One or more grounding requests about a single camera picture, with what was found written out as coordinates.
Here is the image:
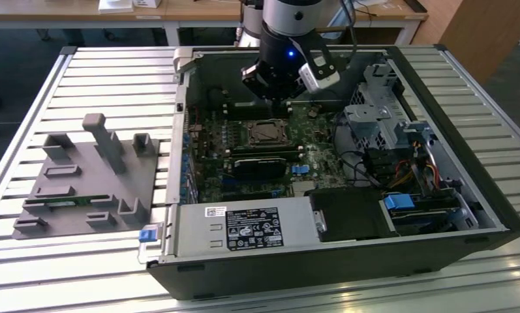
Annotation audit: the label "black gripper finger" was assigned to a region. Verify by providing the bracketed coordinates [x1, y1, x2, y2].
[240, 64, 286, 109]
[279, 82, 308, 108]

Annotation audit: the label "metal socket cover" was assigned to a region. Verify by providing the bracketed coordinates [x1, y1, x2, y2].
[246, 119, 291, 147]

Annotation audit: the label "silver CPU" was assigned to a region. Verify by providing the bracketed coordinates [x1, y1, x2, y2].
[254, 125, 282, 142]

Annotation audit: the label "CPU socket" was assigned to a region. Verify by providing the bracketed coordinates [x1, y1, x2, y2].
[240, 119, 294, 147]

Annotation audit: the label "black plastic cover panel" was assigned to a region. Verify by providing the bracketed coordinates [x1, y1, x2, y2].
[307, 188, 401, 244]

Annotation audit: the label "grey metal drive cage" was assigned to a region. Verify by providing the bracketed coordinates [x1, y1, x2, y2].
[343, 63, 419, 154]

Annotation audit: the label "RAM stick with black chips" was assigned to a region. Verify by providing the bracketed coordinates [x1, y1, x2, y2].
[228, 145, 298, 154]

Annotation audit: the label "green motherboard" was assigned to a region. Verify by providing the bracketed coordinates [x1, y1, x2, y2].
[183, 103, 354, 202]

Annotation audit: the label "black graphics card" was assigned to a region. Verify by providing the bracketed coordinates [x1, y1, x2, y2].
[231, 156, 288, 179]

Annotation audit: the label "silver chipset heatsink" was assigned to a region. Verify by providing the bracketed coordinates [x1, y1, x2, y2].
[291, 181, 316, 198]

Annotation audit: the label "hard disk in blue carrier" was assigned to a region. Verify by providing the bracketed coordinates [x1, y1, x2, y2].
[380, 192, 450, 233]

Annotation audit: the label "silver power supply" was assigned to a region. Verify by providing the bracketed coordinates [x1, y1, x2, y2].
[165, 196, 326, 258]

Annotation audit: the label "wooden cabinet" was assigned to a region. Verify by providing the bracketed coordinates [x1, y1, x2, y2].
[410, 0, 520, 85]

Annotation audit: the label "grey parts rack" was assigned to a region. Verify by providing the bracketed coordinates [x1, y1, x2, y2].
[10, 112, 161, 241]

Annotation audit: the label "wooden desk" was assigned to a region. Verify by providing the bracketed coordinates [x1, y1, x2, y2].
[0, 0, 429, 46]

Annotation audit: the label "green RAM stick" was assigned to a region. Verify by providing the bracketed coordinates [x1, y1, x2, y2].
[44, 194, 112, 207]

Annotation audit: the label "black PC case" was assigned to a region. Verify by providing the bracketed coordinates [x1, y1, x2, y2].
[144, 44, 520, 301]

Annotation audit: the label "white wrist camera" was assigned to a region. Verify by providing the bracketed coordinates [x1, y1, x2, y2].
[296, 52, 340, 95]

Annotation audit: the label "black camera cable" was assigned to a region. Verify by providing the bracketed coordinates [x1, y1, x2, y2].
[331, 0, 359, 74]

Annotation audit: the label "yellow red power wires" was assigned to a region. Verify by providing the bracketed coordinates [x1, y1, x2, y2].
[394, 140, 441, 192]

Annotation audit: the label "silver disk bay frame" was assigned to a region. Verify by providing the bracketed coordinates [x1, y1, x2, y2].
[398, 119, 482, 234]

